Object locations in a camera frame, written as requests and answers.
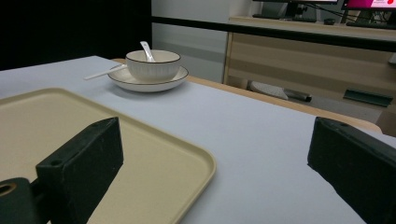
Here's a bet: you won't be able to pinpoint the black horizontal rail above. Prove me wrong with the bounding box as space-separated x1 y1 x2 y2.
151 16 396 53

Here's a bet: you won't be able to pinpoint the beige plastic tray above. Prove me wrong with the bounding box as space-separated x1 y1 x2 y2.
0 87 218 224

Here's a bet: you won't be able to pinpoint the dark green flat box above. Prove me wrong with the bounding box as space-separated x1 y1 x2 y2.
343 88 394 108

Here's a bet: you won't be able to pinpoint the white and black device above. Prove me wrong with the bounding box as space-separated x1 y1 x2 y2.
247 80 313 103

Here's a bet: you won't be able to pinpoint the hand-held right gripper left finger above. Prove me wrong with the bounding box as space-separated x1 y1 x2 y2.
35 116 124 224

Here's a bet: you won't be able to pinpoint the white ribbed bowl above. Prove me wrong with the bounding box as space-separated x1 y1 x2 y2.
125 49 182 83

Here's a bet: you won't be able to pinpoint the white ceramic spoon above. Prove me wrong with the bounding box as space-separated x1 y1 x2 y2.
139 40 156 63

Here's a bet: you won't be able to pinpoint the white dark-rimmed plate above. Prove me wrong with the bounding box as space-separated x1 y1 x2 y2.
107 65 190 93

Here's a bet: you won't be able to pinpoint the white chopsticks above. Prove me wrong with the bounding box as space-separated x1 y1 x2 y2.
83 63 128 81

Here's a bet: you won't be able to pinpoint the black keyboard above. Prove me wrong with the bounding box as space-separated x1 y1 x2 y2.
291 15 318 23
346 21 396 31

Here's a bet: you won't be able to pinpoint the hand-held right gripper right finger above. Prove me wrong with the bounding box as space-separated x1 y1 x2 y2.
306 116 396 224

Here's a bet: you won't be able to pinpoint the light wooden desk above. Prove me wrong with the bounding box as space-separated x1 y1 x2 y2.
222 16 396 114

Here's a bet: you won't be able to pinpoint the computer monitor with pink screen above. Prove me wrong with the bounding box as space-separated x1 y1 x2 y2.
341 0 396 22

